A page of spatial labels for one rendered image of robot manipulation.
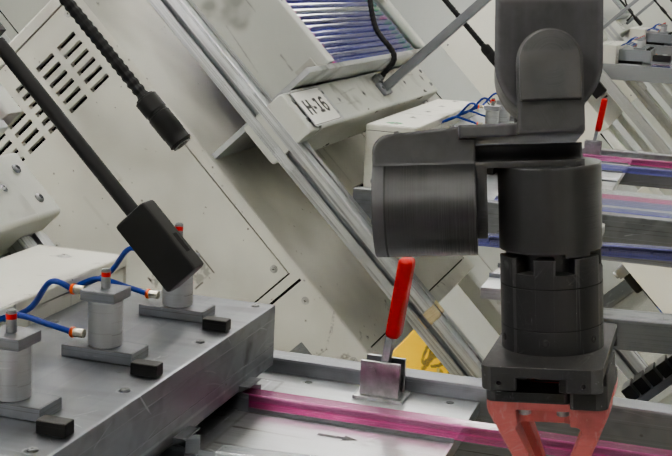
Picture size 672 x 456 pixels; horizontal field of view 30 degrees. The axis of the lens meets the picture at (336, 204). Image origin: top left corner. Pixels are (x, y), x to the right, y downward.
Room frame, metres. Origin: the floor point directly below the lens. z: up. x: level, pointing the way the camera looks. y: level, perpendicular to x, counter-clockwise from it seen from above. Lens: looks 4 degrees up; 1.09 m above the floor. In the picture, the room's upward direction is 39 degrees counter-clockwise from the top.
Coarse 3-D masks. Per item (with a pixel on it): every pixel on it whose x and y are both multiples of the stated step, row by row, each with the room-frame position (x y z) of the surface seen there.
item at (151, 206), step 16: (144, 208) 0.64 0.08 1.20; (128, 224) 0.65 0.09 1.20; (144, 224) 0.65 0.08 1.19; (160, 224) 0.64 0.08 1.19; (128, 240) 0.65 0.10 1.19; (144, 240) 0.65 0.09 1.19; (160, 240) 0.64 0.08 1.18; (176, 240) 0.65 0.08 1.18; (144, 256) 0.65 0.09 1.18; (160, 256) 0.65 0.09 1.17; (176, 256) 0.64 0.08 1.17; (192, 256) 0.65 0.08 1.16; (160, 272) 0.65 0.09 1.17; (176, 272) 0.65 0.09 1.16; (192, 272) 0.65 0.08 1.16
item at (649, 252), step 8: (480, 240) 1.22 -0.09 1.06; (488, 240) 1.22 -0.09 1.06; (496, 240) 1.21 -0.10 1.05; (608, 248) 1.19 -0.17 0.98; (616, 248) 1.19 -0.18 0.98; (624, 248) 1.18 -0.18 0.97; (632, 248) 1.18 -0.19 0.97; (640, 248) 1.18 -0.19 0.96; (648, 248) 1.18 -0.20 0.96; (656, 248) 1.18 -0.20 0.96; (664, 248) 1.18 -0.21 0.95; (616, 256) 1.19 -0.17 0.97; (624, 256) 1.19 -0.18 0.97; (632, 256) 1.18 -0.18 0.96; (640, 256) 1.18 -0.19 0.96; (648, 256) 1.18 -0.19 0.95; (656, 256) 1.18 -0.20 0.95; (664, 256) 1.18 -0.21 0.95
